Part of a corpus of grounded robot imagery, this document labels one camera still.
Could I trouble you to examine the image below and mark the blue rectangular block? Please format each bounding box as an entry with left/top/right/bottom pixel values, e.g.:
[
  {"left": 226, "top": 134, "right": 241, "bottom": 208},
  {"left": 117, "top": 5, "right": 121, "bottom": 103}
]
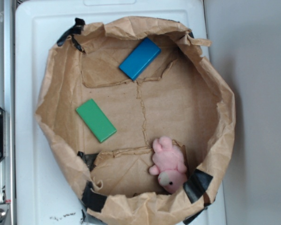
[{"left": 119, "top": 38, "right": 161, "bottom": 81}]

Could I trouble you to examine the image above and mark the green rectangular block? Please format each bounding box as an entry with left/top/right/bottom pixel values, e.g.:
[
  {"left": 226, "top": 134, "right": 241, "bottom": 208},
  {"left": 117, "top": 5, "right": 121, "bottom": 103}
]
[{"left": 76, "top": 99, "right": 117, "bottom": 143}]

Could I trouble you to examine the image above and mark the brown paper bag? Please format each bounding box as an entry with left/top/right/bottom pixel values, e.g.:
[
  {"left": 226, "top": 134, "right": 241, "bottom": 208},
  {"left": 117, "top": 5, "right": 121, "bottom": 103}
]
[{"left": 36, "top": 16, "right": 236, "bottom": 225}]

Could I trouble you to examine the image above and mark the pink plush toy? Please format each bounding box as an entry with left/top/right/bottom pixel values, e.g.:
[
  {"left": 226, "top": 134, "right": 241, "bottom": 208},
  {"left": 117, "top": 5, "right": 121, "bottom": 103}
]
[{"left": 148, "top": 136, "right": 187, "bottom": 194}]

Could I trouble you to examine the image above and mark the aluminium frame rail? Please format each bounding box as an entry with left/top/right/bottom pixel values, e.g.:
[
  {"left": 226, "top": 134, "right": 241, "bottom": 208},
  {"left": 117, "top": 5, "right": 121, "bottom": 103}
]
[{"left": 0, "top": 0, "right": 17, "bottom": 225}]

